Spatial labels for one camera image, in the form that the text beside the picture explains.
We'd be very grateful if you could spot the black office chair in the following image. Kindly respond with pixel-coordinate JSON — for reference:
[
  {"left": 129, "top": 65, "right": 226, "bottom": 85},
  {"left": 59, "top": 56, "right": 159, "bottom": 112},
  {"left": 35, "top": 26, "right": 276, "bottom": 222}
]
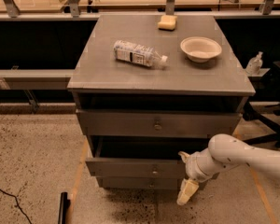
[{"left": 243, "top": 61, "right": 280, "bottom": 148}]

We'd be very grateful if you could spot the grey metal rail frame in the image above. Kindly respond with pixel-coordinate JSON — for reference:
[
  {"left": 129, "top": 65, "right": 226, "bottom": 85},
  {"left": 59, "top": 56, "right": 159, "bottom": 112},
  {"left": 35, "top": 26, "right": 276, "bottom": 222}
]
[{"left": 0, "top": 0, "right": 280, "bottom": 108}]

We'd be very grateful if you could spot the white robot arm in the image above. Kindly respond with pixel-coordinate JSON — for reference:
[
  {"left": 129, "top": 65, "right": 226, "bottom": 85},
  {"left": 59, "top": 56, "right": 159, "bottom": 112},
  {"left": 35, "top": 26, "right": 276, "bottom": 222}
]
[{"left": 176, "top": 133, "right": 280, "bottom": 205}]

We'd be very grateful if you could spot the hand sanitizer pump bottle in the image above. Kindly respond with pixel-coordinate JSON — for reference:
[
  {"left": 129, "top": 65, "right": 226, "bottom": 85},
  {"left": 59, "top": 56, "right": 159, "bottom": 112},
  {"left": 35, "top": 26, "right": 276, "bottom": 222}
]
[{"left": 245, "top": 51, "right": 263, "bottom": 75}]

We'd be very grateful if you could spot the grey drawer cabinet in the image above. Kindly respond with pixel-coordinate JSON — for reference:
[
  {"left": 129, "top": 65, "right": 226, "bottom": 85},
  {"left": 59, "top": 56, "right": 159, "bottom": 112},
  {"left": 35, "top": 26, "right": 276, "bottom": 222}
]
[{"left": 67, "top": 13, "right": 256, "bottom": 191}]

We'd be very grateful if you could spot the grey top drawer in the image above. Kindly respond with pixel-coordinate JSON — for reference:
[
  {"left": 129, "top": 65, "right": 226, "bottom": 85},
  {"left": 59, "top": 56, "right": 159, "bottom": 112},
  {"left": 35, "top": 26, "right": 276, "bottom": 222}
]
[{"left": 77, "top": 109, "right": 241, "bottom": 138}]

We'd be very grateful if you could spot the black floor cable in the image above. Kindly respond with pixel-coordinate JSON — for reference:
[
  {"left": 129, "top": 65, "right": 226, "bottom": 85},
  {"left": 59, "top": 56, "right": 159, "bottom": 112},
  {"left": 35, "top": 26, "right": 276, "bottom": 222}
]
[{"left": 0, "top": 180, "right": 34, "bottom": 224}]

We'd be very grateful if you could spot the black bar on floor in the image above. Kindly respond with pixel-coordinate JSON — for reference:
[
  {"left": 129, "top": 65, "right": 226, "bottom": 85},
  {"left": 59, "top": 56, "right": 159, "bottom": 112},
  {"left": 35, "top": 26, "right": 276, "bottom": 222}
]
[{"left": 58, "top": 192, "right": 69, "bottom": 224}]

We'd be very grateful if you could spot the grey drawer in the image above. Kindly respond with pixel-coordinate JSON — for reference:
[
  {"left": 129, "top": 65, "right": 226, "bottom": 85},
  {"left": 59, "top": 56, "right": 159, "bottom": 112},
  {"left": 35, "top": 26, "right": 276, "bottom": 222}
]
[
  {"left": 97, "top": 177, "right": 182, "bottom": 190},
  {"left": 77, "top": 109, "right": 241, "bottom": 138},
  {"left": 86, "top": 136, "right": 208, "bottom": 179}
]

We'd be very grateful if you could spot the clear plastic water bottle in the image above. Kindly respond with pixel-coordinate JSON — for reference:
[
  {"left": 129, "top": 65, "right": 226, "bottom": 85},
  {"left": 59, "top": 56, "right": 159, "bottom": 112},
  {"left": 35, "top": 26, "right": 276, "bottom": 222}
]
[{"left": 113, "top": 40, "right": 168, "bottom": 69}]

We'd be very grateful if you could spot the grey bottom drawer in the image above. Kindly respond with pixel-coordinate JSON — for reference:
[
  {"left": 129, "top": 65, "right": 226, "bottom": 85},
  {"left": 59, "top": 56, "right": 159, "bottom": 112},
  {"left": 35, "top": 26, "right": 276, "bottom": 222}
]
[{"left": 97, "top": 177, "right": 182, "bottom": 190}]

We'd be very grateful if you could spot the yellow sponge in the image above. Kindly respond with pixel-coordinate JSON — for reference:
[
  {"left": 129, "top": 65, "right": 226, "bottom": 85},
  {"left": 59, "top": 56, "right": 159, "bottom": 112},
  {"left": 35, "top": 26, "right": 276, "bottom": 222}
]
[{"left": 158, "top": 15, "right": 177, "bottom": 31}]

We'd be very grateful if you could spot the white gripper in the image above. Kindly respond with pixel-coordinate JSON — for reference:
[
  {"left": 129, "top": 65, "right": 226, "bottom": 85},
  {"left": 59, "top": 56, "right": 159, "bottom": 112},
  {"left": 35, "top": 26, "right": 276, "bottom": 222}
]
[{"left": 176, "top": 151, "right": 213, "bottom": 205}]

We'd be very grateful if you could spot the white paper bowl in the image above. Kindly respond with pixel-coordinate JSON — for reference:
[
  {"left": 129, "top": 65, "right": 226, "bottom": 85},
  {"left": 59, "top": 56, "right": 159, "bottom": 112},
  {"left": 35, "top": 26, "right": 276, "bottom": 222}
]
[{"left": 180, "top": 36, "right": 222, "bottom": 63}]

